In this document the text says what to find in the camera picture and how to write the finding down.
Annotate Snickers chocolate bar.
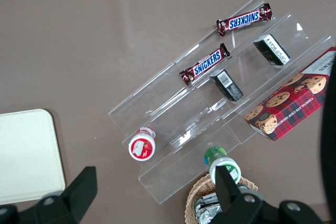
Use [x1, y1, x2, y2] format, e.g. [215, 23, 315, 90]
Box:
[216, 3, 273, 38]
[179, 42, 231, 87]

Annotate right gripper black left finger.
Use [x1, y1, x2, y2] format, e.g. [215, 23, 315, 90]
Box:
[61, 166, 99, 224]

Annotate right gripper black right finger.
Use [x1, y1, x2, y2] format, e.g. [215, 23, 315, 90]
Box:
[214, 166, 242, 213]

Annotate clear acrylic stepped stand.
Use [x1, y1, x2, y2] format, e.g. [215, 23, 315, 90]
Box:
[172, 0, 336, 145]
[108, 60, 244, 205]

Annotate beige plastic tray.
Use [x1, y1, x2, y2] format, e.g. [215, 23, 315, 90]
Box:
[0, 108, 67, 206]

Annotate silver foil wrapped packets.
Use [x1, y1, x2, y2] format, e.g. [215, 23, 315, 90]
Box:
[193, 191, 224, 224]

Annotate oval light wicker basket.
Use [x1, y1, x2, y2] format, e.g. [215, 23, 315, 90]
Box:
[185, 173, 259, 224]

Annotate red tartan cookie box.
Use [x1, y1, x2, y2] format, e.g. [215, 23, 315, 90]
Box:
[244, 46, 336, 143]

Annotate red strawberry yogurt cup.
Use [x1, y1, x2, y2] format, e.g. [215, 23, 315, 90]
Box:
[128, 126, 158, 162]

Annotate green yogurt cup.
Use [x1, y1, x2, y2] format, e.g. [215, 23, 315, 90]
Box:
[203, 146, 242, 185]

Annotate small black carton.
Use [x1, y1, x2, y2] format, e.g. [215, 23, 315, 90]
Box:
[209, 68, 245, 102]
[253, 33, 292, 67]

